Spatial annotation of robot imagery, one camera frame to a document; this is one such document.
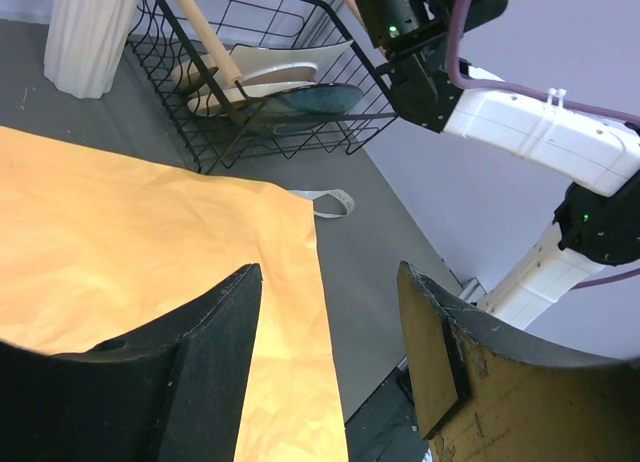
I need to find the black wire dish basket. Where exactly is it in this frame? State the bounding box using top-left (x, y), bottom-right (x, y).
top-left (128, 0), bottom-right (396, 173)

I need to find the white ribbed ceramic vase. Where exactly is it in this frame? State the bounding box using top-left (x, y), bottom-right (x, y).
top-left (44, 0), bottom-right (138, 99)

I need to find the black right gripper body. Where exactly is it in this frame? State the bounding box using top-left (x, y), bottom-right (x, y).
top-left (354, 0), bottom-right (508, 62)

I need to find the teal round plate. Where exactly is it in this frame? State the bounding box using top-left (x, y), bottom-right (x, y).
top-left (256, 83), bottom-right (363, 135)

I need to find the orange wrapping paper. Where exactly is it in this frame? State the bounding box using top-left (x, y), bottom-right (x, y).
top-left (1, 128), bottom-right (348, 461)

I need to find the white printed ribbon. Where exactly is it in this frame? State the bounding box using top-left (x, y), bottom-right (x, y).
top-left (290, 189), bottom-right (356, 220)

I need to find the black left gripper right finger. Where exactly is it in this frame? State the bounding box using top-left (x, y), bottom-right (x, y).
top-left (397, 262), bottom-right (639, 461)

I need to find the beige round plate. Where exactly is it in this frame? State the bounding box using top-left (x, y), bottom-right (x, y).
top-left (187, 62), bottom-right (318, 117)

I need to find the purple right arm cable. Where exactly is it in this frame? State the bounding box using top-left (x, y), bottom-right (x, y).
top-left (447, 0), bottom-right (640, 288)

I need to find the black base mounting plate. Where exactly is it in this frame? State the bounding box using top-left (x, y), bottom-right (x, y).
top-left (345, 358), bottom-right (432, 462)

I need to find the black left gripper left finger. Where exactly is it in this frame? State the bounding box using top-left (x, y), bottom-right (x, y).
top-left (1, 264), bottom-right (262, 461)

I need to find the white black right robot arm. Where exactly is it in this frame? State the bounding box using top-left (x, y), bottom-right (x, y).
top-left (347, 0), bottom-right (639, 329)

